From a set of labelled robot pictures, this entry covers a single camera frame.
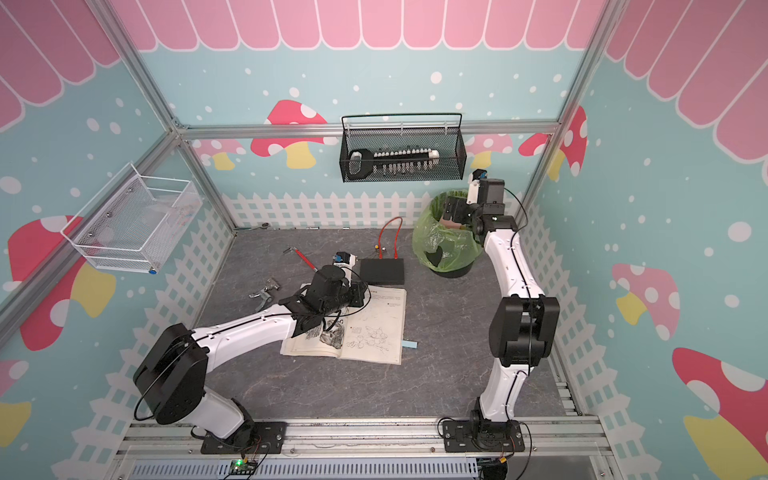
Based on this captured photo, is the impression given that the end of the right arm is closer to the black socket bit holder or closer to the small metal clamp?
the black socket bit holder

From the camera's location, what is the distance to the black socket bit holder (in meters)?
0.89

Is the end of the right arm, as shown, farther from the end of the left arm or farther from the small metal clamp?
the small metal clamp
